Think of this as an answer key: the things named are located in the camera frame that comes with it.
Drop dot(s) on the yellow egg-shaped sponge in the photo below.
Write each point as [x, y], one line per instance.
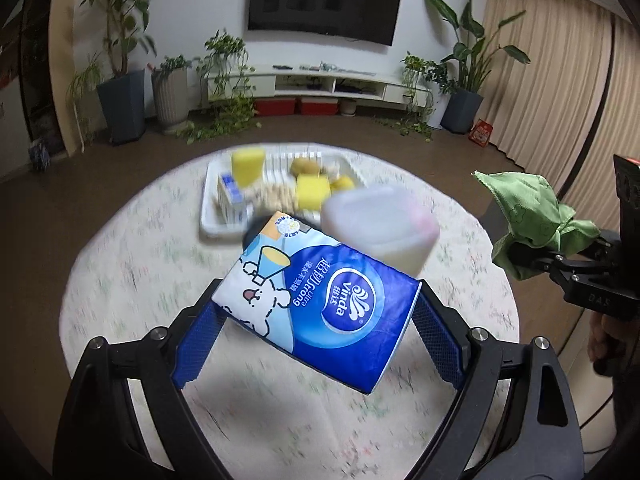
[343, 183]

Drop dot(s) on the large yellow sponge block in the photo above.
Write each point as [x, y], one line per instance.
[311, 191]

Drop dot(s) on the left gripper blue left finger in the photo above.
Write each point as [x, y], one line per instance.
[194, 347]

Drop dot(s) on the small blue tissue pack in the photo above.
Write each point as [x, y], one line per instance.
[231, 201]

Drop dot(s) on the trailing green vine plant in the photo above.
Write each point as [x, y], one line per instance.
[228, 92]

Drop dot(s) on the tall leafy houseplant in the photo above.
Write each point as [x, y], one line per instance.
[126, 28]

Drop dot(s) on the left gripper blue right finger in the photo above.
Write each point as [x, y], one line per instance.
[438, 341]

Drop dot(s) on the white plastic tray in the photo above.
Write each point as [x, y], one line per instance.
[276, 169]

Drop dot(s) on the ribbed grey planter pot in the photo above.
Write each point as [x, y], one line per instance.
[170, 91]

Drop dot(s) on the floral white tablecloth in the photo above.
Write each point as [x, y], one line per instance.
[266, 415]

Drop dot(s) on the round tan sponge ball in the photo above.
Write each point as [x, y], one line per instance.
[302, 165]

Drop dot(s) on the dark blue planter pot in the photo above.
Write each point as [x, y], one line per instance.
[122, 101]

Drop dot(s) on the translucent white plastic box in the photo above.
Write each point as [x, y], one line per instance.
[385, 222]

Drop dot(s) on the person's right hand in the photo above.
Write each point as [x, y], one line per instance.
[613, 345]

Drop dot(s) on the red storage box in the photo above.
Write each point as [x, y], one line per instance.
[318, 106]
[275, 106]

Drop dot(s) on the yellow rectangular sponge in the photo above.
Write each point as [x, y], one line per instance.
[246, 165]

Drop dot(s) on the beige curtain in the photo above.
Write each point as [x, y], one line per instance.
[574, 106]

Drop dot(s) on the cream chenille mitt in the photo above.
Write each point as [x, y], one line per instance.
[271, 196]

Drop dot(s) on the white tv cabinet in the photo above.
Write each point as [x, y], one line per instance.
[314, 82]

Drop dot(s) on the large-leaf plant in pot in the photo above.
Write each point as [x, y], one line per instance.
[473, 52]

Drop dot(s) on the black cylindrical container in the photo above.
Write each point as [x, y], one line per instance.
[253, 229]

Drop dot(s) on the green cloth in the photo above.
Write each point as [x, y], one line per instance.
[535, 218]

